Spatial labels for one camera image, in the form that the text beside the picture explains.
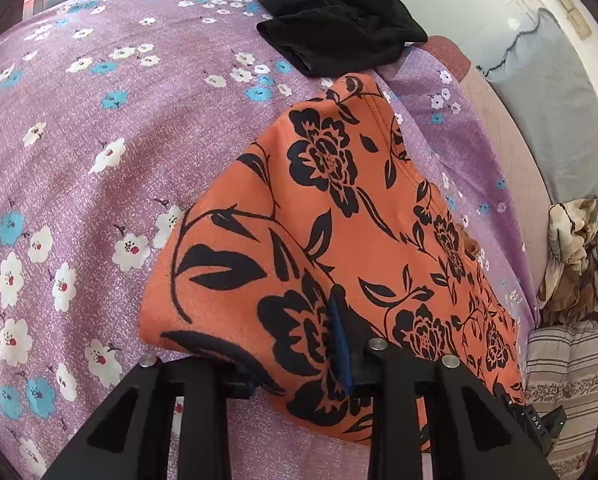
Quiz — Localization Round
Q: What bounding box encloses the grey pillow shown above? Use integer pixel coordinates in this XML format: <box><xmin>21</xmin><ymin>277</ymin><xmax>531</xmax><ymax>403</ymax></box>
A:
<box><xmin>483</xmin><ymin>8</ymin><xmax>598</xmax><ymax>203</ymax></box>

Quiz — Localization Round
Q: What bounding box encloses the beige floral crumpled cloth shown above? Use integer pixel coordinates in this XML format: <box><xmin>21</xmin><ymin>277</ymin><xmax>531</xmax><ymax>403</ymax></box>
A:
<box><xmin>538</xmin><ymin>198</ymin><xmax>598</xmax><ymax>325</ymax></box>

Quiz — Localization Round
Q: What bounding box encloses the purple floral bed sheet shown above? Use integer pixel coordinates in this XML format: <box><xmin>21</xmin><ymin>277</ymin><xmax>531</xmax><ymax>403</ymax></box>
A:
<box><xmin>0</xmin><ymin>0</ymin><xmax>533</xmax><ymax>479</ymax></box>

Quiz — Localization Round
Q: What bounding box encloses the black crumpled garment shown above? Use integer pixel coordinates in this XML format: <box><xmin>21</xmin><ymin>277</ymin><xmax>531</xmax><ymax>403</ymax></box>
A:
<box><xmin>256</xmin><ymin>0</ymin><xmax>428</xmax><ymax>77</ymax></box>

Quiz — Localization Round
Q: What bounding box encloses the striped grey folded blanket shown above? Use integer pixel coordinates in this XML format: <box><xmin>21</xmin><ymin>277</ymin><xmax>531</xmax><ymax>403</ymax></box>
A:
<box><xmin>526</xmin><ymin>320</ymin><xmax>598</xmax><ymax>479</ymax></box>

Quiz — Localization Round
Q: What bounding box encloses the orange black floral garment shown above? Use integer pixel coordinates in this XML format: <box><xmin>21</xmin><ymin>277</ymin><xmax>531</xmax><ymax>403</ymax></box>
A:
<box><xmin>139</xmin><ymin>74</ymin><xmax>523</xmax><ymax>442</ymax></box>

